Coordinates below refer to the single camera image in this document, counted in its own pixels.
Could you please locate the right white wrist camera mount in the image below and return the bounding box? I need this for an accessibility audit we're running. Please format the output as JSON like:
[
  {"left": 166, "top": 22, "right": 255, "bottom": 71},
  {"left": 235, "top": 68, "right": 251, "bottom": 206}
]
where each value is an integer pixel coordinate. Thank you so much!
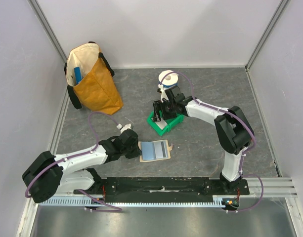
[{"left": 157, "top": 84, "right": 169, "bottom": 103}]

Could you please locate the green plastic bin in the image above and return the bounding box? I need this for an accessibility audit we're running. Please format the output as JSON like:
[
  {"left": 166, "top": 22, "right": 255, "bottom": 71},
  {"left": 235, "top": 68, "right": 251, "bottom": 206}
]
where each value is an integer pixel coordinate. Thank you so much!
[{"left": 147, "top": 112, "right": 184, "bottom": 136}]

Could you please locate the white card in bin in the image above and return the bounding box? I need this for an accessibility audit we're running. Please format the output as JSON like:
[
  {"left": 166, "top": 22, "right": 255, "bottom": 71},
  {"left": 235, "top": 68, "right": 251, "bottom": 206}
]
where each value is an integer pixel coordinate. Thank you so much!
[{"left": 155, "top": 119, "right": 168, "bottom": 130}]

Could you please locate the white credit card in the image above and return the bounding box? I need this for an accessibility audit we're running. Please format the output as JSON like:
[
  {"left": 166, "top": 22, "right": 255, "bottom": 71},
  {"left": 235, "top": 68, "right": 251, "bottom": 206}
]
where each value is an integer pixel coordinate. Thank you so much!
[{"left": 154, "top": 140, "right": 169, "bottom": 159}]

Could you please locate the toilet paper roll blue wrap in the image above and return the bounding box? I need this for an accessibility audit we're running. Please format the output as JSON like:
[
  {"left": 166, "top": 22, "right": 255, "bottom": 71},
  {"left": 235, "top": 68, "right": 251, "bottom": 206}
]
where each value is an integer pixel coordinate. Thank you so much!
[{"left": 158, "top": 70, "right": 178, "bottom": 89}]

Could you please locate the beige leather card holder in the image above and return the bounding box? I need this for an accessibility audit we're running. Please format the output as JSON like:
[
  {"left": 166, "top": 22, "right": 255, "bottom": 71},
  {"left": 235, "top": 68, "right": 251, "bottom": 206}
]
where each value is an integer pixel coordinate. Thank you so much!
[{"left": 138, "top": 140, "right": 173, "bottom": 162}]

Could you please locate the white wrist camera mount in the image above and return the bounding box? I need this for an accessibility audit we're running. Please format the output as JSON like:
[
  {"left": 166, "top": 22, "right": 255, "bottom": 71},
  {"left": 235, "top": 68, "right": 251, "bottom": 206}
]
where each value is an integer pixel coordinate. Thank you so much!
[
  {"left": 117, "top": 123, "right": 133, "bottom": 133},
  {"left": 157, "top": 84, "right": 169, "bottom": 103}
]

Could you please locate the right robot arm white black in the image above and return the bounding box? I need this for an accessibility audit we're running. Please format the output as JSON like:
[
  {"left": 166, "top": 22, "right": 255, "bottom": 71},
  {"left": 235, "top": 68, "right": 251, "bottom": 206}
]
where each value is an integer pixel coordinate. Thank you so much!
[{"left": 147, "top": 85, "right": 254, "bottom": 195}]

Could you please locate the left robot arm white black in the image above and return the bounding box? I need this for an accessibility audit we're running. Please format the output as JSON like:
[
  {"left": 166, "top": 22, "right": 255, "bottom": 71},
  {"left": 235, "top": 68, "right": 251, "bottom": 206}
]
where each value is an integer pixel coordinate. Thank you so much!
[{"left": 22, "top": 129, "right": 141, "bottom": 203}]

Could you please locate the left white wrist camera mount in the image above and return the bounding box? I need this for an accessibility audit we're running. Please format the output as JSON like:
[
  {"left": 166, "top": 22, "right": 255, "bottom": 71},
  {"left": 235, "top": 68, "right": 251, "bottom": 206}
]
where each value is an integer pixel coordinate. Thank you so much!
[{"left": 117, "top": 123, "right": 133, "bottom": 133}]

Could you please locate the white slotted cable duct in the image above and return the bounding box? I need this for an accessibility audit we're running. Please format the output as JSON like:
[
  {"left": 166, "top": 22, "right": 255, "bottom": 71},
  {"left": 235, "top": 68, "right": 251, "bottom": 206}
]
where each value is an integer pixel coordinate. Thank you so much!
[{"left": 40, "top": 196, "right": 225, "bottom": 208}]

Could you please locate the blue item in bag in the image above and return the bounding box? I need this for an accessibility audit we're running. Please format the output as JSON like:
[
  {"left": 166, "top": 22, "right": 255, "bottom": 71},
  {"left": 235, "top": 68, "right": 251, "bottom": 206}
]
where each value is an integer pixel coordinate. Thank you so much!
[{"left": 74, "top": 67, "right": 83, "bottom": 84}]

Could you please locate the orange tote bag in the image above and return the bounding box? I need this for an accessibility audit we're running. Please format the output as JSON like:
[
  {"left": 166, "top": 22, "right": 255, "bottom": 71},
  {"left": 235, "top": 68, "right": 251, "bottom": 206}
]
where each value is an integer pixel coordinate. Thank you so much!
[{"left": 64, "top": 41, "right": 124, "bottom": 115}]

